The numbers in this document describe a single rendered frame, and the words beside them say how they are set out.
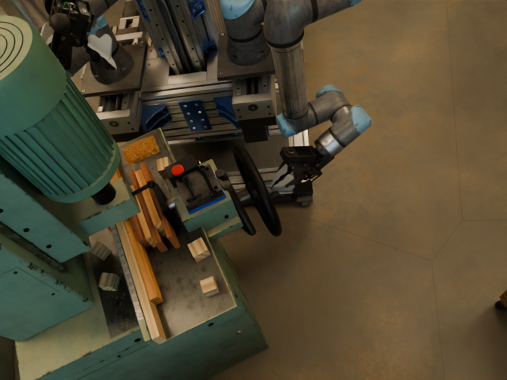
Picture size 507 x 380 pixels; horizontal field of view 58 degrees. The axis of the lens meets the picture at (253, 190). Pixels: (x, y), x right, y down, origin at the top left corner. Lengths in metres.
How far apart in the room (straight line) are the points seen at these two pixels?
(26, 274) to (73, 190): 0.24
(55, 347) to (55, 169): 0.59
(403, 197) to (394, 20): 1.19
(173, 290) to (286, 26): 0.67
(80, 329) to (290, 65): 0.86
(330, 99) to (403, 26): 1.61
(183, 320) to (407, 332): 1.12
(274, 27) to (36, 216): 0.66
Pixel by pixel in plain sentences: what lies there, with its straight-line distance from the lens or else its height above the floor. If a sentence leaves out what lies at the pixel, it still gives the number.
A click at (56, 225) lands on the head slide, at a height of 1.14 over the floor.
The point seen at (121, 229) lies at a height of 0.95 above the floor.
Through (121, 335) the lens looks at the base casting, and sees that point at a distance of 1.25.
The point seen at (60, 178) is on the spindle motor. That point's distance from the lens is 0.90.
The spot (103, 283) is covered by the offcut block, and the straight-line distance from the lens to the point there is 1.28.
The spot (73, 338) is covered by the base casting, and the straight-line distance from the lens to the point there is 1.31.
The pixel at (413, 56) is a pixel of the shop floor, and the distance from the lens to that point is 2.77.
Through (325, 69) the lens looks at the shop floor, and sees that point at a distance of 2.69.
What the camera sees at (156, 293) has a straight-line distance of 1.09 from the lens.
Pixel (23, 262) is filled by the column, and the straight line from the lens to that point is 1.05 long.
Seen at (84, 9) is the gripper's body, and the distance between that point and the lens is 1.05.
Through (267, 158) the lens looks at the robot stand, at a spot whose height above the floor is 0.21.
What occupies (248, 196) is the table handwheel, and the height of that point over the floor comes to 0.82.
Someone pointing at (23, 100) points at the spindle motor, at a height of 1.46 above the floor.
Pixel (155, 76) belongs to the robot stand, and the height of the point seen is 0.73.
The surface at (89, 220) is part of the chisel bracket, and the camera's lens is 1.10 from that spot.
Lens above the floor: 1.91
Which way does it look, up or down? 58 degrees down
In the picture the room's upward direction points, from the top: 17 degrees counter-clockwise
